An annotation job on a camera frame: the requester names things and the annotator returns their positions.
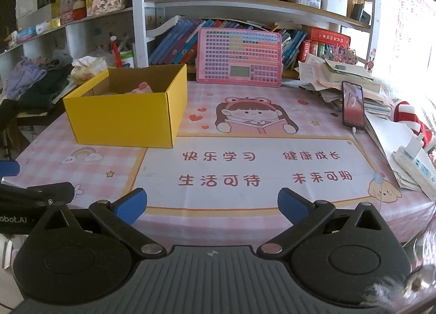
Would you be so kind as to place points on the pink printed table mat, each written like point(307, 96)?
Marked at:
point(238, 171)

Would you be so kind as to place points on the row of leaning colourful books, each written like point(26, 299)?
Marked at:
point(173, 45)

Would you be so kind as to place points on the pink learning tablet toy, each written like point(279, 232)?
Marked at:
point(238, 58)

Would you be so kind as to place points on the white curled booklet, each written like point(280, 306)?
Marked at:
point(160, 27)

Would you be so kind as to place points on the white storage box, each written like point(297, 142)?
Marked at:
point(335, 2)

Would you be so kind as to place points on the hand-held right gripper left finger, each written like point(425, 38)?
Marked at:
point(131, 205)

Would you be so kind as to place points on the red thick book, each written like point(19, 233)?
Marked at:
point(328, 36)

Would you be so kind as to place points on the yellow cardboard box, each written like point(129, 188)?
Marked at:
point(122, 119)

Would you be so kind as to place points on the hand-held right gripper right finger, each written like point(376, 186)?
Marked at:
point(293, 205)

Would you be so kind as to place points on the pile of clothes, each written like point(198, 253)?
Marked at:
point(44, 85)

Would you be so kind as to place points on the messy stack of papers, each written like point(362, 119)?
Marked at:
point(340, 72)

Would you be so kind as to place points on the white shelving unit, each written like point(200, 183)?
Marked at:
point(139, 10)

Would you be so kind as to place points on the row of small colourful boxes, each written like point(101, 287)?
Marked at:
point(34, 29)

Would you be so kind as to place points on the pile of white booklets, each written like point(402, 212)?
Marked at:
point(385, 136)

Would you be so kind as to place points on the pink paw plush toy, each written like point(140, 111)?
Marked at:
point(141, 88)

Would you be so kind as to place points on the green and white container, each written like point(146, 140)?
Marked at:
point(126, 59)

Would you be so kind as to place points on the small black box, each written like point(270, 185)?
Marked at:
point(361, 14)

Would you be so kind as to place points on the black smartphone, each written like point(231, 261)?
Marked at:
point(353, 106)

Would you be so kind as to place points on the small red jar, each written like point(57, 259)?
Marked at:
point(79, 10)

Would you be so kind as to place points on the floral tissue box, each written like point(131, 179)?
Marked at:
point(88, 70)

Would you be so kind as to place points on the white plug charger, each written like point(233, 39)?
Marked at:
point(414, 145)

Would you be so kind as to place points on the white power strip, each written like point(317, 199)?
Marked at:
point(415, 167)

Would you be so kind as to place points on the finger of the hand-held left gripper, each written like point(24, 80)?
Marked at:
point(8, 168)
point(34, 193)

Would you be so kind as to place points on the wall poster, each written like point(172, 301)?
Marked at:
point(414, 21)

